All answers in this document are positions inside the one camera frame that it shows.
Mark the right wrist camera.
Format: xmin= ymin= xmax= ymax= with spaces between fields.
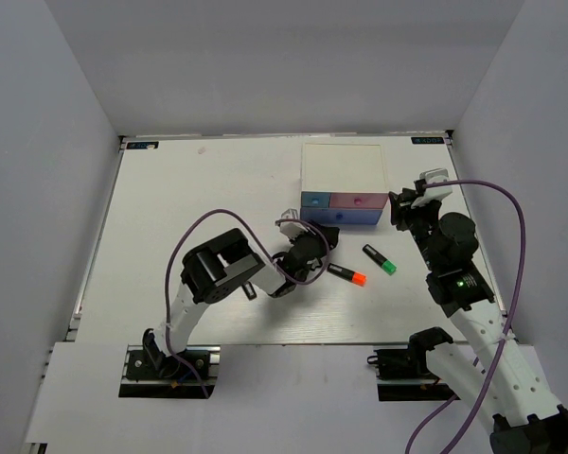
xmin=411 ymin=168 xmax=453 ymax=209

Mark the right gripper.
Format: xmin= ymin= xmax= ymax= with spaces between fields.
xmin=389 ymin=187 xmax=443 ymax=271

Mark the pink highlighter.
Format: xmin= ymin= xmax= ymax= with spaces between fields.
xmin=242 ymin=282 xmax=257 ymax=301

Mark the orange highlighter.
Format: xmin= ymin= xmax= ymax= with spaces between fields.
xmin=327 ymin=263 xmax=366 ymax=287

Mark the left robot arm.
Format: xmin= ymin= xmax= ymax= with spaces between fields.
xmin=143 ymin=221 xmax=340 ymax=378

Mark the purple cable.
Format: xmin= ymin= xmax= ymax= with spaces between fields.
xmin=404 ymin=179 xmax=527 ymax=454
xmin=164 ymin=208 xmax=332 ymax=398

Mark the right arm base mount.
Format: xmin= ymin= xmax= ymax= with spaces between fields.
xmin=366 ymin=348 xmax=453 ymax=402

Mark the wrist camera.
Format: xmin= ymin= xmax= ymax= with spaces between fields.
xmin=411 ymin=168 xmax=453 ymax=209
xmin=275 ymin=208 xmax=311 ymax=241

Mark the pink drawer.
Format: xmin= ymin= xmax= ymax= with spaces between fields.
xmin=329 ymin=193 xmax=388 ymax=210

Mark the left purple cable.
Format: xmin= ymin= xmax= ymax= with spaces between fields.
xmin=164 ymin=208 xmax=332 ymax=398

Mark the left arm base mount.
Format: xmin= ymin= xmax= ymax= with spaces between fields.
xmin=118 ymin=345 xmax=221 ymax=400

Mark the blue small drawer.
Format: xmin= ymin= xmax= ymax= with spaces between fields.
xmin=301 ymin=191 xmax=331 ymax=208

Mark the green highlighter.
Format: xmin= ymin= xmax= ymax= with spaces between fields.
xmin=362 ymin=244 xmax=397 ymax=275

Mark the white drawer cabinet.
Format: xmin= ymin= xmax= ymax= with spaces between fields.
xmin=300 ymin=142 xmax=390 ymax=226

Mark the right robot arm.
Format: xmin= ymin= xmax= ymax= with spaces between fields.
xmin=389 ymin=188 xmax=568 ymax=453

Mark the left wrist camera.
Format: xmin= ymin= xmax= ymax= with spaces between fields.
xmin=275 ymin=208 xmax=311 ymax=241

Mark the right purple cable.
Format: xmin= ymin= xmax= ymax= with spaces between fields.
xmin=404 ymin=179 xmax=527 ymax=454

